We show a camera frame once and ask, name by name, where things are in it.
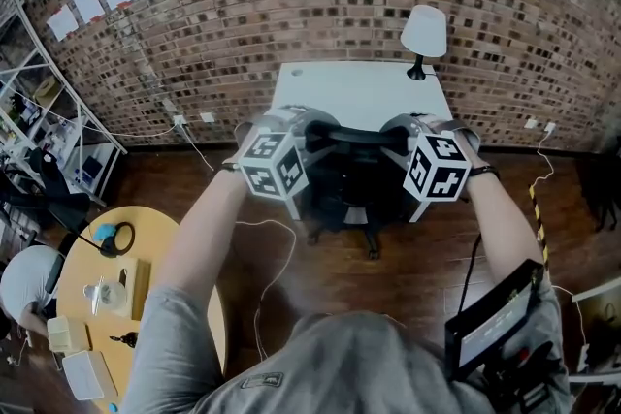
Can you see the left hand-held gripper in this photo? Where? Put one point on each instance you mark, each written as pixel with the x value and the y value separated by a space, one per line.
pixel 271 160

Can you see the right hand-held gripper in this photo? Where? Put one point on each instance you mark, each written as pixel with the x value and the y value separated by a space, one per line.
pixel 436 169

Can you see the black mesh office chair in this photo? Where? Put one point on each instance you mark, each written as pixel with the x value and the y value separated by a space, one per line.
pixel 359 179

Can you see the person's right forearm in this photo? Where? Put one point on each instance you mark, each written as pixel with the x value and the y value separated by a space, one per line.
pixel 500 228

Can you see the person's left forearm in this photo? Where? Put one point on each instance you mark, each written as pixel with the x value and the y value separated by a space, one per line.
pixel 204 232

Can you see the person's right hand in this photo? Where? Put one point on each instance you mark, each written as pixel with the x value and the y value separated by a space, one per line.
pixel 466 138

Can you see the person's left hand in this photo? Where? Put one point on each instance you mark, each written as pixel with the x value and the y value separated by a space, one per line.
pixel 247 136

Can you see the white desk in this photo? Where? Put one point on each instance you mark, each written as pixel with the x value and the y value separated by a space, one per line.
pixel 359 87

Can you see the black wristband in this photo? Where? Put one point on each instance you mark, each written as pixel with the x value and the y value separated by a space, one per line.
pixel 230 166
pixel 485 172

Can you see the white table lamp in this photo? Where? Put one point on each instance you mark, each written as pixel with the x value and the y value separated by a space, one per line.
pixel 423 31

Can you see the yellow black striped tape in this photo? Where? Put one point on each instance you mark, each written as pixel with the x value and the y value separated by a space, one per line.
pixel 538 218

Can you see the round wooden table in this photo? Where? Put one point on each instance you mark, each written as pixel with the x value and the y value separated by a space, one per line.
pixel 160 232

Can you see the black small monitor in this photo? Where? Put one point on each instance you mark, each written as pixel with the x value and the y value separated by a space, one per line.
pixel 490 329

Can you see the person's grey shirt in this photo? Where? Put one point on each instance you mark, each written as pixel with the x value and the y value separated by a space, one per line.
pixel 349 363

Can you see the wooden tissue box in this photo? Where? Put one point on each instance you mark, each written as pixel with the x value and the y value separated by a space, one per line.
pixel 138 286

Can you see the blue cloth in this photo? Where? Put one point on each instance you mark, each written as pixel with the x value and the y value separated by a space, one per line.
pixel 103 232

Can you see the clear glass cup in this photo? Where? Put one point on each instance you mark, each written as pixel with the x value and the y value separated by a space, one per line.
pixel 111 296

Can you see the black jacket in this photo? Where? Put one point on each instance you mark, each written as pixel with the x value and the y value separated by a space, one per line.
pixel 53 194

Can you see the white shelf rack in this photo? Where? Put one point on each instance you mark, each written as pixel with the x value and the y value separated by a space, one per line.
pixel 43 111

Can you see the small silver mirror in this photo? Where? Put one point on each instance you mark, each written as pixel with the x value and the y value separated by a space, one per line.
pixel 98 300

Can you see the dark glass bottle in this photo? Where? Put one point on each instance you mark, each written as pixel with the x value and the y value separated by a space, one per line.
pixel 126 338

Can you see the cream box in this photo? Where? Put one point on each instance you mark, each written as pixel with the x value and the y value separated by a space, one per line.
pixel 68 334

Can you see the white box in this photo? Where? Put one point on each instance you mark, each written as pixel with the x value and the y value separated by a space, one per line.
pixel 89 375

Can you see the white wall socket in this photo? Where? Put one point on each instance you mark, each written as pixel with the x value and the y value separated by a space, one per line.
pixel 549 127
pixel 531 123
pixel 179 119
pixel 207 117

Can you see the white metal frame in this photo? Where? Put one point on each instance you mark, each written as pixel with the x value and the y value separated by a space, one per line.
pixel 597 290

